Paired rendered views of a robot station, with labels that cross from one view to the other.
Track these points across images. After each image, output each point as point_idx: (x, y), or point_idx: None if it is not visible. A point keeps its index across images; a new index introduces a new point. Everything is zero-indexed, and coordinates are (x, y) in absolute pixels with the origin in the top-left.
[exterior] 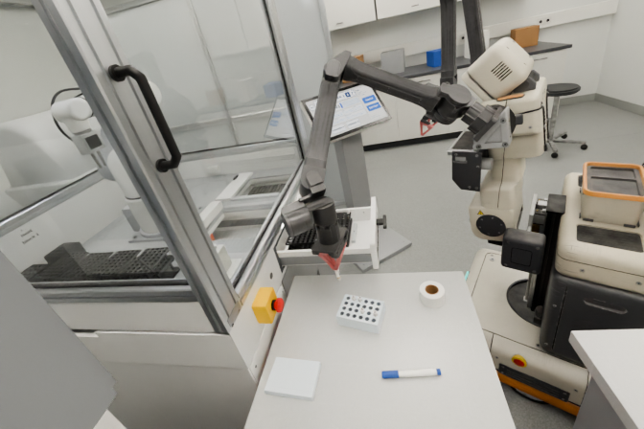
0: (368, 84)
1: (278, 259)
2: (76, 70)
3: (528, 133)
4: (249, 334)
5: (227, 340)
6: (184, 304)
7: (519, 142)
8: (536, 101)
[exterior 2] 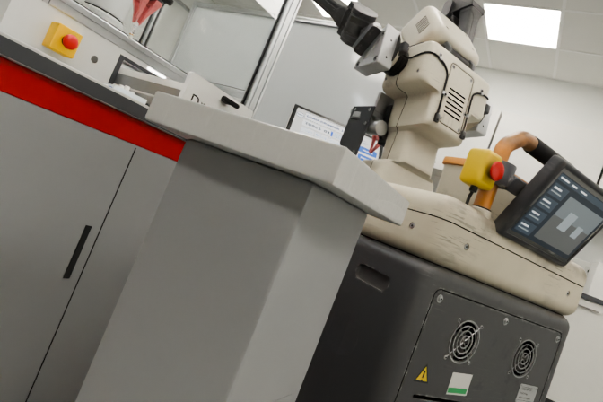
0: None
1: (116, 71)
2: None
3: (415, 78)
4: (26, 28)
5: None
6: None
7: (415, 105)
8: (431, 44)
